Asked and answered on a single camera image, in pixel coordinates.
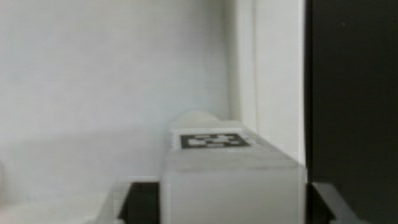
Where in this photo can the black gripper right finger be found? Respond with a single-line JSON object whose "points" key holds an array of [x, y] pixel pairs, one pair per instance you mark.
{"points": [[328, 209]]}

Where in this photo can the white table leg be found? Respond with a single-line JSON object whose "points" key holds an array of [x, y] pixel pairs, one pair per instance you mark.
{"points": [[232, 182]]}

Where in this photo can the white square tabletop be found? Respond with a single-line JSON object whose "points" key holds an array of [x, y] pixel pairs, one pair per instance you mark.
{"points": [[113, 64]]}

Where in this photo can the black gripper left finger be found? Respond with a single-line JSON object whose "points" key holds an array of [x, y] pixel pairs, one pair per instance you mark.
{"points": [[133, 204]]}

